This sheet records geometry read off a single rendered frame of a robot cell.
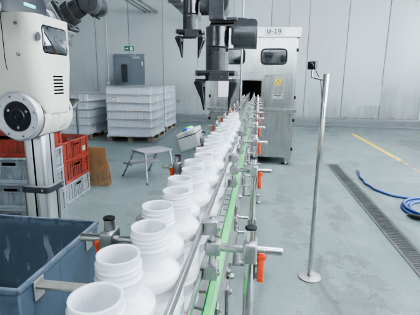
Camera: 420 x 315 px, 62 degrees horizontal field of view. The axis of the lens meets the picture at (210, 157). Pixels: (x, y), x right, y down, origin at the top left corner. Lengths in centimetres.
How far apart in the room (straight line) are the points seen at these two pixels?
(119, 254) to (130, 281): 3
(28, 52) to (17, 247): 57
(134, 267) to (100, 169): 421
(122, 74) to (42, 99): 1066
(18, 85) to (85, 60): 1121
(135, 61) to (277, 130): 703
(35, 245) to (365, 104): 1098
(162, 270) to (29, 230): 74
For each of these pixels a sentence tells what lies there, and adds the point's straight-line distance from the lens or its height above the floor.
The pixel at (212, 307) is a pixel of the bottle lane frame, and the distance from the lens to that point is 53.
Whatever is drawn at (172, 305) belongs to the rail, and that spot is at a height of 111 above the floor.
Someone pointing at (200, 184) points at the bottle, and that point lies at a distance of 57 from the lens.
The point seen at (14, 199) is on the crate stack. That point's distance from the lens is 340.
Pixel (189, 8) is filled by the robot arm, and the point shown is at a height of 156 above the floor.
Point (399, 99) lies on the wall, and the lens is 1186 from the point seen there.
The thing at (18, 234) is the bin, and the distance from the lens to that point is 109.
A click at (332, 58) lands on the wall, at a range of 1133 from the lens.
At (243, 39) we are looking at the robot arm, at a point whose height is 140.
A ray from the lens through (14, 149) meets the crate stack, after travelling 329.
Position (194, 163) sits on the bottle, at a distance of 61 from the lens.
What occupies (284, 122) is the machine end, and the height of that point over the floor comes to 69.
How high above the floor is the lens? 131
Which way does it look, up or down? 12 degrees down
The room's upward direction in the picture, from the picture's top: 1 degrees clockwise
